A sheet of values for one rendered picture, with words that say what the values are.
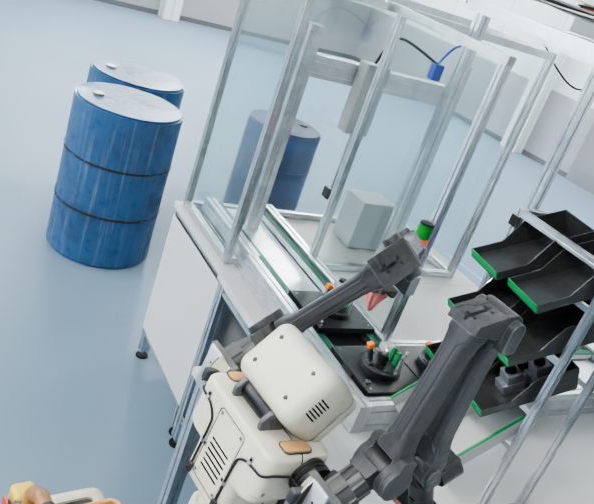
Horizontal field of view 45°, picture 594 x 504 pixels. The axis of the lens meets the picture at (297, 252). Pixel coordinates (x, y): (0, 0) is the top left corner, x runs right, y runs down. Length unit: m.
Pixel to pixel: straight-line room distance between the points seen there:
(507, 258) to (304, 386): 0.77
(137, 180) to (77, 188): 0.34
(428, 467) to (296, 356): 0.36
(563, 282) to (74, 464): 2.02
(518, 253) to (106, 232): 2.80
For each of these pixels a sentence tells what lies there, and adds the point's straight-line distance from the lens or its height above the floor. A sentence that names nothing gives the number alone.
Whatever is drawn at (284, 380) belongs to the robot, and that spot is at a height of 1.33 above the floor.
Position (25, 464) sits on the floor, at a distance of 3.07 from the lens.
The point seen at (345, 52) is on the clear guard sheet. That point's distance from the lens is 3.35.
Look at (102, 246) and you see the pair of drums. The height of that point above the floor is 0.15.
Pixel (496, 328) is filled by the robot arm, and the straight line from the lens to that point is 1.39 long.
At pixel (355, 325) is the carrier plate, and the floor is 0.97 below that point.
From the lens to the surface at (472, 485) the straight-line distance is 2.29.
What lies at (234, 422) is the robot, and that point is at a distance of 1.52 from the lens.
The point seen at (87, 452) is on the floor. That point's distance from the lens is 3.16.
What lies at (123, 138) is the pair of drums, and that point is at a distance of 4.06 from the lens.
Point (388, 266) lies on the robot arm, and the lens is 1.57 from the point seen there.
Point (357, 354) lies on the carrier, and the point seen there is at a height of 0.97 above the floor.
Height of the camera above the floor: 2.14
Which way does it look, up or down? 23 degrees down
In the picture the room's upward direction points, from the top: 20 degrees clockwise
